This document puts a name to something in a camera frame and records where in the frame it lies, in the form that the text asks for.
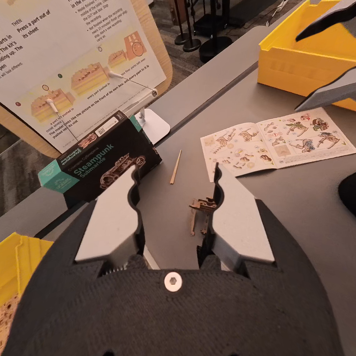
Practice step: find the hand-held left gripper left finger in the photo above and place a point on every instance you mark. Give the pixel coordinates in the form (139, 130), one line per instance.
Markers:
(111, 217)

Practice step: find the white poster stand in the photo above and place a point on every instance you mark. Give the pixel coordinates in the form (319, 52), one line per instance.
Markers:
(155, 125)

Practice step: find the yellow plastic bin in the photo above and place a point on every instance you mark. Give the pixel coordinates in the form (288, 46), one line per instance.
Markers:
(286, 66)
(19, 258)

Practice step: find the light wooden backing board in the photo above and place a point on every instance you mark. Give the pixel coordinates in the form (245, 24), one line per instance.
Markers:
(164, 44)

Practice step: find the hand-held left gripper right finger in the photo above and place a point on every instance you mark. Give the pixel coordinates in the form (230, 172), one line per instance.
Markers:
(239, 219)

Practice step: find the black round pad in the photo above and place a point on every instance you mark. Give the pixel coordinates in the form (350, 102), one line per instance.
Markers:
(349, 194)

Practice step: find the wooden model assembly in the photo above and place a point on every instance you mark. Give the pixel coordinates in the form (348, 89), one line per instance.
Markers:
(204, 205)

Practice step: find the open instruction booklet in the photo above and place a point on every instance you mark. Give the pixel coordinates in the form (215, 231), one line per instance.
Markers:
(250, 150)

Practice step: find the black model kit box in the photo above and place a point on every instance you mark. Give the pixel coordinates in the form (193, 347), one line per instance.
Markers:
(91, 169)

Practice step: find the printed instruction poster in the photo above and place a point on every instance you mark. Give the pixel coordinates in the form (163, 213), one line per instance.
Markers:
(69, 50)

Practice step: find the wooden part sheets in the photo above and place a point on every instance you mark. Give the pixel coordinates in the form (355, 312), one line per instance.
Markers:
(7, 322)

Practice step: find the thin wooden stick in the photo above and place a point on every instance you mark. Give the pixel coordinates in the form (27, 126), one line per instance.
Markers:
(175, 167)

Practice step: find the black stanchion stand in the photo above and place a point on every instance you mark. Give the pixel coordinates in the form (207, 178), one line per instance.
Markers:
(215, 48)
(189, 44)

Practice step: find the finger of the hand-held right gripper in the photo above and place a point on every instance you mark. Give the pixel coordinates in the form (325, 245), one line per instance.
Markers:
(333, 93)
(338, 12)

